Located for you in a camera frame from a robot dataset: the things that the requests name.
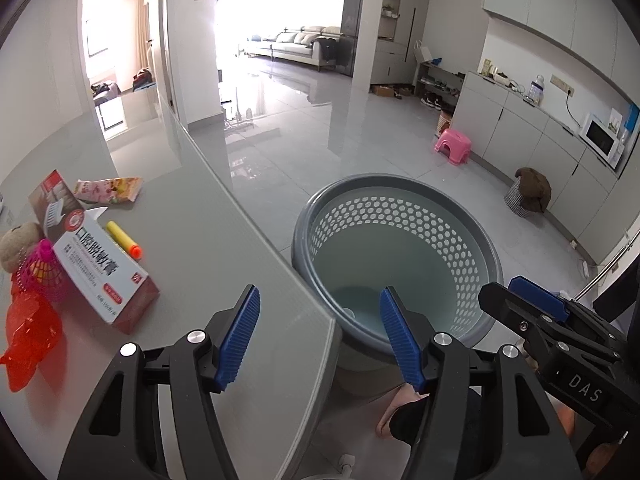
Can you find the red white medicine box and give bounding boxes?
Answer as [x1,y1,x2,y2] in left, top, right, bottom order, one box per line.
[29,170,160,334]

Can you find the red plastic bag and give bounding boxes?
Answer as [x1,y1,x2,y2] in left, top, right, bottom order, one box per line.
[1,290,63,392]

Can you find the yellow foam dart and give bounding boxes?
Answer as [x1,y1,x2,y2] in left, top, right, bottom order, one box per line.
[105,220,143,261]

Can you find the person's right hand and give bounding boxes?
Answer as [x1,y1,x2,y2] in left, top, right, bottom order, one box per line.
[554,403,620,479]

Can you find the grey base cabinets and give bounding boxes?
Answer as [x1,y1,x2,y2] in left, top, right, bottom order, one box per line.
[452,72,639,263]

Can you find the brown cloth on basket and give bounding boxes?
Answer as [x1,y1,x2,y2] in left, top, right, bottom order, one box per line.
[504,167,552,218]

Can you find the grey perforated laundry basket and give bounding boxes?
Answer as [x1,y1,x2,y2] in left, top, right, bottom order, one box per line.
[291,174,503,363]

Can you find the pink plastic stool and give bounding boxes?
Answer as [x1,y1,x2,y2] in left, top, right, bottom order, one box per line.
[434,128,472,165]

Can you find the white microwave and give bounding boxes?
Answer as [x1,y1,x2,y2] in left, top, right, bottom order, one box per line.
[579,114,624,170]

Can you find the pink shuttlecock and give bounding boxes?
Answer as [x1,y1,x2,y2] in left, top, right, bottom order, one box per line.
[18,238,70,302]

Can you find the white bottle on counter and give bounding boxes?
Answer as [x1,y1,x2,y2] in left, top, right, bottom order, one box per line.
[527,75,544,105]

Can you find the shoe rack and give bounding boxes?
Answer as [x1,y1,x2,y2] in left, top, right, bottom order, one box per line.
[414,62,465,115]

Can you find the beige plush round toy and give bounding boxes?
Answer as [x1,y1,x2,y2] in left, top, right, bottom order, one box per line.
[0,222,43,274]

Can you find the pink snack bag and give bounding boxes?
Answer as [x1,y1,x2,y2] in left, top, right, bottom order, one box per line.
[74,177,143,205]

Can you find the grey sofa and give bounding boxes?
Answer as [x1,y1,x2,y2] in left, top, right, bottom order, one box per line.
[243,26,342,72]

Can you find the dark refrigerator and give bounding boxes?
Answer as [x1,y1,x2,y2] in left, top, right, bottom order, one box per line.
[336,0,363,77]

